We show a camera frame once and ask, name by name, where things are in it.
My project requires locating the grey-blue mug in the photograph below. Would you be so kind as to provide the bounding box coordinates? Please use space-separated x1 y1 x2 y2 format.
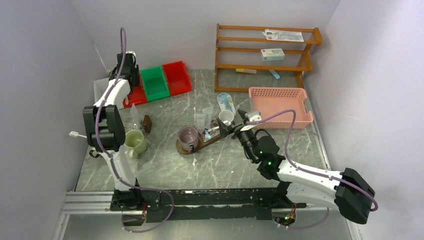
218 110 234 126

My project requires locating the white toothbrush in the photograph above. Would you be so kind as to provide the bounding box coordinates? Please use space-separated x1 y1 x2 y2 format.
209 120 231 131

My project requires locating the toothpaste tube red cap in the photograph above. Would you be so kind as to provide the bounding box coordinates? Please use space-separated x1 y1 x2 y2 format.
194 113 207 131

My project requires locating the purple mug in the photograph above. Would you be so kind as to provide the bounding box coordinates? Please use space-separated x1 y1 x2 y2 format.
177 125 199 153

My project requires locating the brown wooden block holder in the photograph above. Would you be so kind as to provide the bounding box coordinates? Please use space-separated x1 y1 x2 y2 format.
124 115 153 134

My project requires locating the pale green mug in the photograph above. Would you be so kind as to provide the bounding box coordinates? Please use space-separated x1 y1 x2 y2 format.
124 129 147 159

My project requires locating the cream toothbrush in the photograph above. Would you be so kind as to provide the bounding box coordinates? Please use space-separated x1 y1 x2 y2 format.
69 131 87 139

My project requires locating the white enamel mug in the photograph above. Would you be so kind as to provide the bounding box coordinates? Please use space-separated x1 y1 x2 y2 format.
88 149 100 159

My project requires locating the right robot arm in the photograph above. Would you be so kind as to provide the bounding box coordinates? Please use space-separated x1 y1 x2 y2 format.
217 109 379 225

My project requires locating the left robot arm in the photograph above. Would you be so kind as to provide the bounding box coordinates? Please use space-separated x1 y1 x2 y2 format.
82 51 144 211

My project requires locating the oval dark wooden tray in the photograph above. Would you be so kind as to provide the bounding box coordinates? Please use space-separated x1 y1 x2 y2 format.
175 132 221 155

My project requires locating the red bin with toothbrushes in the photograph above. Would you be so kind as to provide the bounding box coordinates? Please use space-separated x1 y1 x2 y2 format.
122 76 148 108

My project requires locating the green plastic bin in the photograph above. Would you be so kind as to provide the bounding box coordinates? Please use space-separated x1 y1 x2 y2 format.
140 65 170 102

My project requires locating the pink plastic basket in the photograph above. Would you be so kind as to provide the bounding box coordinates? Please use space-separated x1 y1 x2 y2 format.
248 87 314 129

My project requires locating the white plastic bin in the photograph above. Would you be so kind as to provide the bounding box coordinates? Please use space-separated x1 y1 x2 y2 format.
93 78 109 103

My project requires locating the yellow pink marker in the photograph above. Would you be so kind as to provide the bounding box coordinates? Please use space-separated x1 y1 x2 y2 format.
235 68 257 74

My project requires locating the red bin with holder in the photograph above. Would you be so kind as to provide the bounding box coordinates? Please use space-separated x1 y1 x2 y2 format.
161 60 192 96

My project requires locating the small white box on shelf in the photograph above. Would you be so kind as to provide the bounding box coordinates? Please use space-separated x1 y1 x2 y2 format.
260 48 285 62

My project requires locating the wooden shelf rack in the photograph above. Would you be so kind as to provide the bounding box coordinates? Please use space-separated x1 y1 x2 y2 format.
214 24 323 93

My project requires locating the plastic packet on top shelf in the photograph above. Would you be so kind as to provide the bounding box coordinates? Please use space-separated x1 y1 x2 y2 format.
262 29 304 42

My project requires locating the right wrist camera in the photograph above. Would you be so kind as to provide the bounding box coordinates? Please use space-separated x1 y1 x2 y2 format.
247 111 262 122

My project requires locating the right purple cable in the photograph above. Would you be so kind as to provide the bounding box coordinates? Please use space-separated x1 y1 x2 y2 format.
246 109 380 231

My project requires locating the purple cable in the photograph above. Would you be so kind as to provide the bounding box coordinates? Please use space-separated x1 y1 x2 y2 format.
246 109 380 231
94 27 175 234

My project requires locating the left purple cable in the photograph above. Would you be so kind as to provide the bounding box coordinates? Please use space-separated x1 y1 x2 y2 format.
94 27 175 234

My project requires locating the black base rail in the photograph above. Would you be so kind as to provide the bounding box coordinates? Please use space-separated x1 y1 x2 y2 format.
109 184 306 225

